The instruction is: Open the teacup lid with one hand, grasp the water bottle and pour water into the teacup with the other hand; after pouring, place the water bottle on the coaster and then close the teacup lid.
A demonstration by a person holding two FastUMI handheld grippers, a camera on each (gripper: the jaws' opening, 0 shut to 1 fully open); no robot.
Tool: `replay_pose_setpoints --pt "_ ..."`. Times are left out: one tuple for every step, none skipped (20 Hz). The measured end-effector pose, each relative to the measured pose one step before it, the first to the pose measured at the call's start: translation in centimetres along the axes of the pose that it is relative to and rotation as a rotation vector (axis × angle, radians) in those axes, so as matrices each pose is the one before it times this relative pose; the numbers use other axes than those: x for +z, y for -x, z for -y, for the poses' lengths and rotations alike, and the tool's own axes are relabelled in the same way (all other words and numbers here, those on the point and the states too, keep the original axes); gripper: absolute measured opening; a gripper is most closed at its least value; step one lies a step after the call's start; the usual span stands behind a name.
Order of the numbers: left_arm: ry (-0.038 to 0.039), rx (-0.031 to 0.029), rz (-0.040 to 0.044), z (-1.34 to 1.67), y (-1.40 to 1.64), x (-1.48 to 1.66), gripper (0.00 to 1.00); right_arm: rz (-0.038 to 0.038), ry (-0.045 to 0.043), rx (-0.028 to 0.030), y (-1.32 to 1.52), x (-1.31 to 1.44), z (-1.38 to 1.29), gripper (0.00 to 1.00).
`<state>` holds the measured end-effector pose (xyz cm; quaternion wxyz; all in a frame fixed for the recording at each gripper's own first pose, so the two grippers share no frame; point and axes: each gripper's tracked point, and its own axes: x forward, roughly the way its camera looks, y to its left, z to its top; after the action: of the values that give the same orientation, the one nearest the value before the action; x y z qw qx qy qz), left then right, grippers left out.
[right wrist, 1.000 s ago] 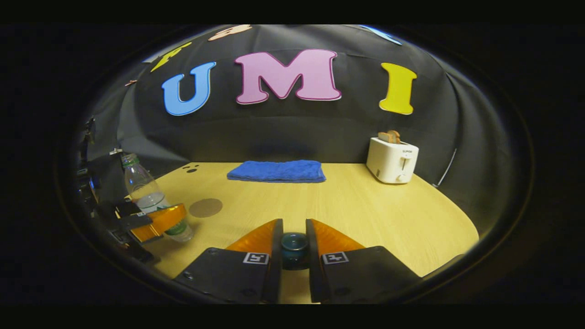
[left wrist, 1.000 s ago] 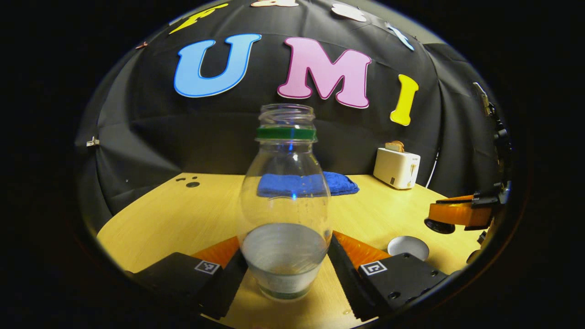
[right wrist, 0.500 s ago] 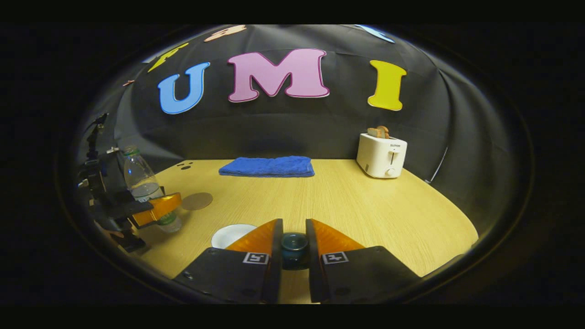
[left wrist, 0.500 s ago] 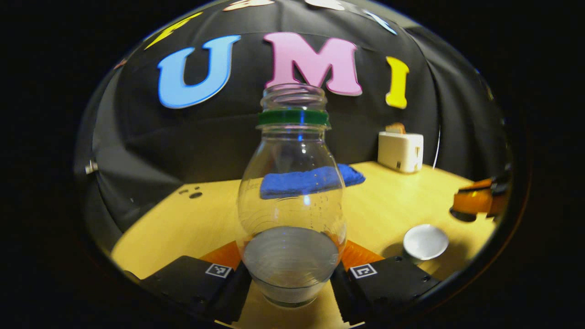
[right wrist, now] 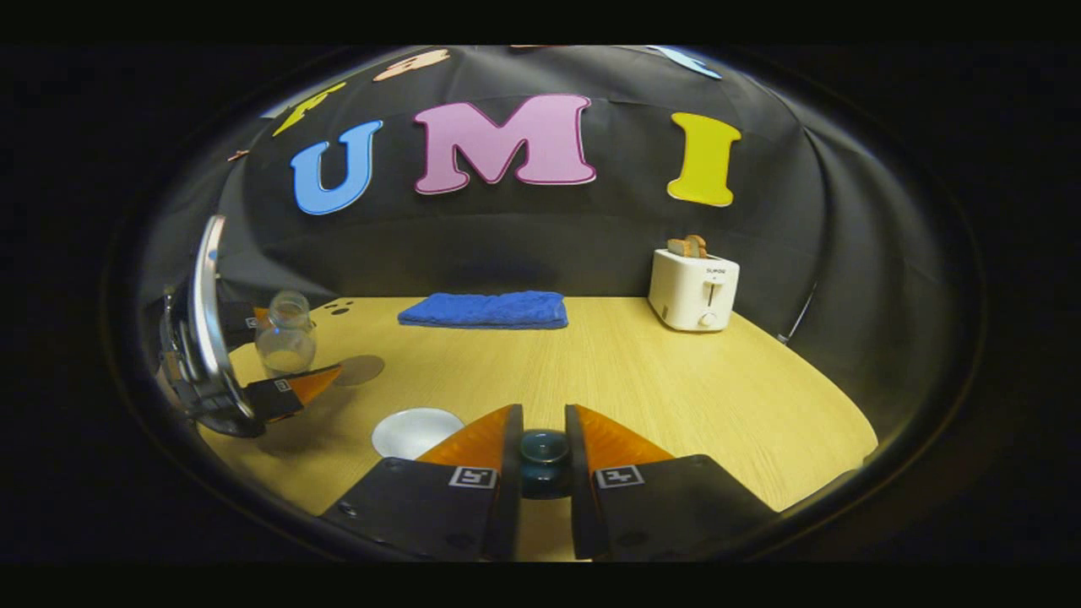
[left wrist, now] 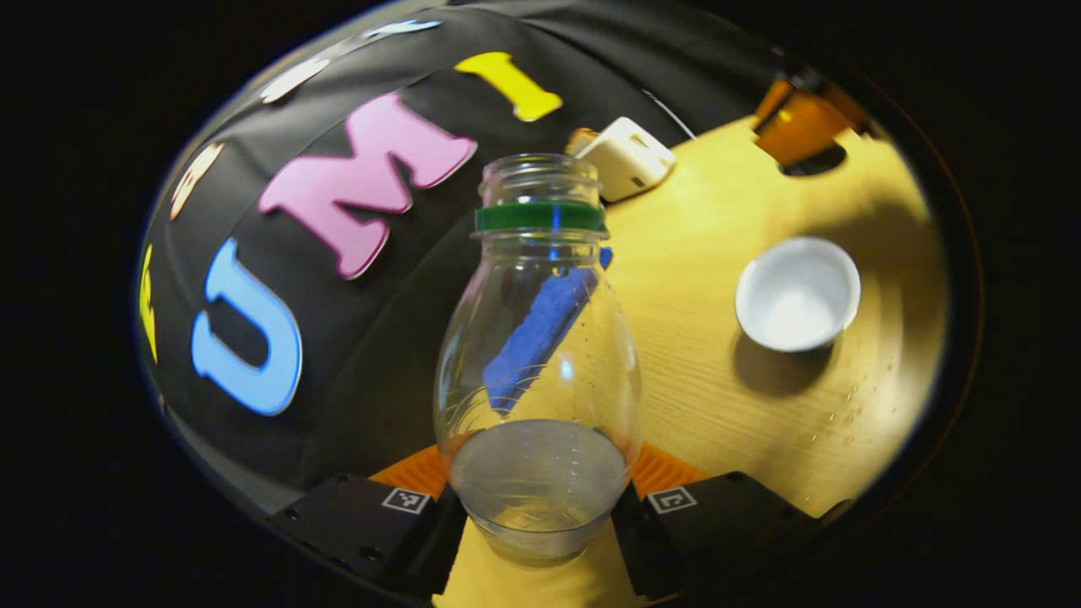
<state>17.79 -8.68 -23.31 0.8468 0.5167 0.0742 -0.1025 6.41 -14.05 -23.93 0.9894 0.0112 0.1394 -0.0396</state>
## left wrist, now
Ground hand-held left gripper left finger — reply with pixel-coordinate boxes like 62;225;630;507
269;443;467;602

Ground blue towel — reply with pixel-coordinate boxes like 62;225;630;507
481;245;615;415

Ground clear plastic water bottle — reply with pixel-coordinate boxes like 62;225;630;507
432;153;644;568

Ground white toaster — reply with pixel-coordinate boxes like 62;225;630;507
576;117;676;204

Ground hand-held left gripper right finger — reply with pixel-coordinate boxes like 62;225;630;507
610;441;833;602

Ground thin toaster cable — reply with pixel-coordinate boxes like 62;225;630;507
642;89;698;141

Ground black backdrop cloth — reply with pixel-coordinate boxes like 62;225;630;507
138;4;790;516

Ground white teacup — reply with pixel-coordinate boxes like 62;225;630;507
734;236;863;354

